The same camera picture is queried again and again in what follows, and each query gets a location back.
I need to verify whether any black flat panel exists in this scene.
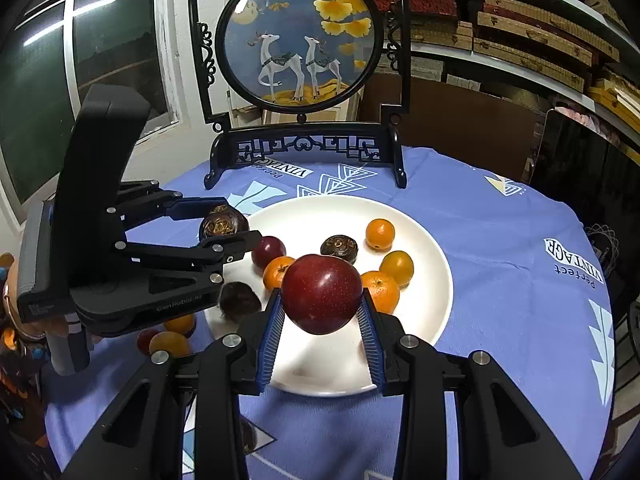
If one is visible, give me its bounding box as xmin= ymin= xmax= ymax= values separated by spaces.
xmin=530 ymin=107 xmax=640 ymax=241

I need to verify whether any white metal shelf unit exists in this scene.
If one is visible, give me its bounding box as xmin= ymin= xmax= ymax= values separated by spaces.
xmin=350 ymin=0 xmax=640 ymax=131

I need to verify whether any white framed window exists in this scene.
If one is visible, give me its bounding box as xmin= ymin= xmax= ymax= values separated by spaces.
xmin=0 ymin=0 xmax=176 ymax=211

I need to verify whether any large red apple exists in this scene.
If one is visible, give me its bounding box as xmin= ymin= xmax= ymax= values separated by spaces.
xmin=281 ymin=254 xmax=362 ymax=336

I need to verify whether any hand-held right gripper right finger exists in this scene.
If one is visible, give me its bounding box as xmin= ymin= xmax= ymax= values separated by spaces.
xmin=356 ymin=290 xmax=583 ymax=480

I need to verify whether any person's left hand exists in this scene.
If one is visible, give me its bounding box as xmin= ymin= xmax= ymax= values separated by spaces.
xmin=0 ymin=265 xmax=101 ymax=348

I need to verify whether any black wire basket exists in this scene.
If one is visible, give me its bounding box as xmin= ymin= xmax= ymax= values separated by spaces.
xmin=585 ymin=222 xmax=621 ymax=281

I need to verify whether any pile of light yellow boxes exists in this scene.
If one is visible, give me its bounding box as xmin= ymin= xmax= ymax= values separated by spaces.
xmin=587 ymin=67 xmax=640 ymax=126

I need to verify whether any pale yellow round fruit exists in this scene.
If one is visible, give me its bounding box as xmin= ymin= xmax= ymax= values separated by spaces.
xmin=148 ymin=331 xmax=192 ymax=358

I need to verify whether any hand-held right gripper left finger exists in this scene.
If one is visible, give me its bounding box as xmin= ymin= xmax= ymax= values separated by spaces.
xmin=60 ymin=290 xmax=288 ymax=480

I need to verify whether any dark red plum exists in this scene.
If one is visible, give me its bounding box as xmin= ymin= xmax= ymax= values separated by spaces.
xmin=251 ymin=235 xmax=287 ymax=269

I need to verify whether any pink cloth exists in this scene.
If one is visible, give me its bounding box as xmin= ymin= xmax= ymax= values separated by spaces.
xmin=555 ymin=102 xmax=608 ymax=133

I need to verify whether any brown cardboard sheet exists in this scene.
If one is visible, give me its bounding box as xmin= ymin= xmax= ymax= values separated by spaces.
xmin=360 ymin=72 xmax=546 ymax=183

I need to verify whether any round deer screen black stand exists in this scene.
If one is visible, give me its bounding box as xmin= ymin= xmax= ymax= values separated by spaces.
xmin=187 ymin=0 xmax=412 ymax=191

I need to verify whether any pile of tan clasp boxes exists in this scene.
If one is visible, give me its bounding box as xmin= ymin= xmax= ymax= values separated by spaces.
xmin=472 ymin=0 xmax=621 ymax=93

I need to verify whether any blue printed tablecloth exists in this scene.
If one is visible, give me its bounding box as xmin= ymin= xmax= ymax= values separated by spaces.
xmin=42 ymin=146 xmax=616 ymax=480

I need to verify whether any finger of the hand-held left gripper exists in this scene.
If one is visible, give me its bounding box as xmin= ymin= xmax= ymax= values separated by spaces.
xmin=112 ymin=229 xmax=264 ymax=287
xmin=107 ymin=180 xmax=241 ymax=233

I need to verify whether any dark purple fruit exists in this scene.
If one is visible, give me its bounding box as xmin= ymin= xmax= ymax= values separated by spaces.
xmin=218 ymin=281 xmax=262 ymax=318

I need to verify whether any white round plate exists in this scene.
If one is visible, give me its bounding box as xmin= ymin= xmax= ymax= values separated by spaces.
xmin=202 ymin=195 xmax=455 ymax=398

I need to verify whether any orange mandarin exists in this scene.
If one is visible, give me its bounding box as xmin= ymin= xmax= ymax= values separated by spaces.
xmin=262 ymin=256 xmax=297 ymax=291
xmin=360 ymin=271 xmax=401 ymax=315
xmin=162 ymin=312 xmax=197 ymax=337
xmin=365 ymin=218 xmax=396 ymax=252

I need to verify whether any yellow-orange round citrus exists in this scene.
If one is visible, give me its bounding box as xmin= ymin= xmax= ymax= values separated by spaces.
xmin=379 ymin=250 xmax=415 ymax=286

